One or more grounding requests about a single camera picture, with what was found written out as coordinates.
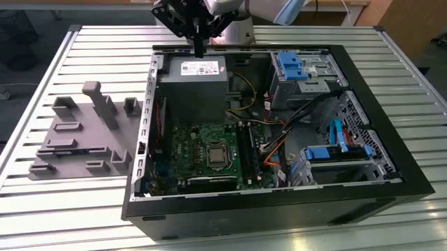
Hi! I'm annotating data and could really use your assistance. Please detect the green RAM stick black chips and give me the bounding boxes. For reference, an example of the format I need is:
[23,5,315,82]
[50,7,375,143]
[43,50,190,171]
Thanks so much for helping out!
[39,147,108,157]

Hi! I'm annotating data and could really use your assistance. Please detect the metal drive cage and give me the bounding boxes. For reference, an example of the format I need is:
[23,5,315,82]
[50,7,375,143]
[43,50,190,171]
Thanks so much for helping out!
[269,51,350,110]

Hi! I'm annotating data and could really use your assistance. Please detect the black PC case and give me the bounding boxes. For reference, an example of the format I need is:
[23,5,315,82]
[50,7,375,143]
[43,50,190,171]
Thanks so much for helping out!
[120,44,437,240]

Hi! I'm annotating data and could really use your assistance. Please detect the yellow wire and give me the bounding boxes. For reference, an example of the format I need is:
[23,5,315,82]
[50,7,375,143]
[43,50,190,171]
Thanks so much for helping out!
[226,73,258,118]

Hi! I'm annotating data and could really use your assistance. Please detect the green motherboard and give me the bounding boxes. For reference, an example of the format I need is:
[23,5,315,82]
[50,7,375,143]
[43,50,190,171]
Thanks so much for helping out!
[150,122,281,196]

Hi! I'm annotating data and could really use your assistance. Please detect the silver CPU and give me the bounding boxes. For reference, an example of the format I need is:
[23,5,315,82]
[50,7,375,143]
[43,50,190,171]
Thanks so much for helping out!
[208,149,227,162]

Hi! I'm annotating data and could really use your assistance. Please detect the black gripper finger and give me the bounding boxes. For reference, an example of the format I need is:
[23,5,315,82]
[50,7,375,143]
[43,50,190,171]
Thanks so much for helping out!
[151,1,200,58]
[199,14,231,59]

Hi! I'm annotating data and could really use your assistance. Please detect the black mesh waste bin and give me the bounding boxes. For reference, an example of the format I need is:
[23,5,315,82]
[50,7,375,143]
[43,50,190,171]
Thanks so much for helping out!
[0,10,39,71]

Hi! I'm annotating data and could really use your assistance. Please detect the orange wire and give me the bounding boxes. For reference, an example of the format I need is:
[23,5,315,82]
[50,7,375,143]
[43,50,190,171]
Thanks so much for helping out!
[263,146,281,167]

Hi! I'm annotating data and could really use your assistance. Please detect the CPU socket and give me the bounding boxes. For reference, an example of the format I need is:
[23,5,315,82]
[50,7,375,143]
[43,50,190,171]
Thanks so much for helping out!
[203,142,234,171]

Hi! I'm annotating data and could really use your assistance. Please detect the black graphics card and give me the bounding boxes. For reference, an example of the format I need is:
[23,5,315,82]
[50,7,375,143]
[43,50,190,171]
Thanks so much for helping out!
[176,175,238,195]

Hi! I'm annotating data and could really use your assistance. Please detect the blue drive latch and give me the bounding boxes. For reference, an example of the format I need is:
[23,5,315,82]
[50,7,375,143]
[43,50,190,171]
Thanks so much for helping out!
[278,52,309,81]

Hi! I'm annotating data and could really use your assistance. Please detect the grey parts rack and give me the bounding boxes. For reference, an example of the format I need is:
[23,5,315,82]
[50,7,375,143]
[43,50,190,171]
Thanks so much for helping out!
[27,81,144,181]

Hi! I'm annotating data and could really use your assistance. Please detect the black cable bundle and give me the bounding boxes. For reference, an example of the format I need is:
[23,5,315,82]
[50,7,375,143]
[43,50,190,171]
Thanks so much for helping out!
[279,91,346,134]

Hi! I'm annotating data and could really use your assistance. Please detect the grey power supply unit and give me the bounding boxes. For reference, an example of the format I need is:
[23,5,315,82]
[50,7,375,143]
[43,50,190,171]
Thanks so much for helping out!
[156,55,230,126]

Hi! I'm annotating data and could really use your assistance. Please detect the wooden cabinet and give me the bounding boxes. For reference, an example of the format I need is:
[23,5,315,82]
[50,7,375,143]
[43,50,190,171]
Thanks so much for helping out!
[379,0,447,61]

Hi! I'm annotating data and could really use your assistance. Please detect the blue flat wire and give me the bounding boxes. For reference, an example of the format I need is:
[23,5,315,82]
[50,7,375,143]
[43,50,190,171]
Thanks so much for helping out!
[330,119,350,154]

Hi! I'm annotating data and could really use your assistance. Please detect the empty RAM slot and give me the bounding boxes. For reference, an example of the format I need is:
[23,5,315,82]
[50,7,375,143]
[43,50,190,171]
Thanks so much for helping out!
[235,121,253,185]

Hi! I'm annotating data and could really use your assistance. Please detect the hard disk in blue carrier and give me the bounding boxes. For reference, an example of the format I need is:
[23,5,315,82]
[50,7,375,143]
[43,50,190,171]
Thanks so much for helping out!
[303,145,374,164]

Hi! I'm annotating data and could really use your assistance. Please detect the installed RAM stick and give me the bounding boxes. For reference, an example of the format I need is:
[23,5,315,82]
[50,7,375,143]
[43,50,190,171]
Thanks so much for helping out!
[249,125,262,181]

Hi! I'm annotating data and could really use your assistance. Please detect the metal disk bay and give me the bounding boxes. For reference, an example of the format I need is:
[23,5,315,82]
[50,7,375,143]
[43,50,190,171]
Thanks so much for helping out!
[301,158,387,187]

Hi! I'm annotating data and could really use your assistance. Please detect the wooden desk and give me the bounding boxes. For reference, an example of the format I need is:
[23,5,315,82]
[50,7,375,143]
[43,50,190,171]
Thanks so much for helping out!
[301,0,371,27]

